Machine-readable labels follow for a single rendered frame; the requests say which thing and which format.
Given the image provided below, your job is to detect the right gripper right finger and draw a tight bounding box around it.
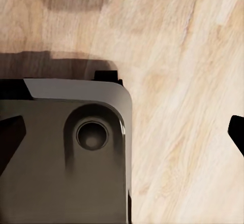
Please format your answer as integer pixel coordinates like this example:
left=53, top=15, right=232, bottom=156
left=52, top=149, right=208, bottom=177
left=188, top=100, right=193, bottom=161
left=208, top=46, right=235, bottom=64
left=228, top=115, right=244, bottom=155

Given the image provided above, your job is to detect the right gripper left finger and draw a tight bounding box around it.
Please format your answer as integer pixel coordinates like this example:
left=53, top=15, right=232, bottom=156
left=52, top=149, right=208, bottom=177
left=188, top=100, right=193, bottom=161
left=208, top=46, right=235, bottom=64
left=0, top=115, right=26, bottom=176

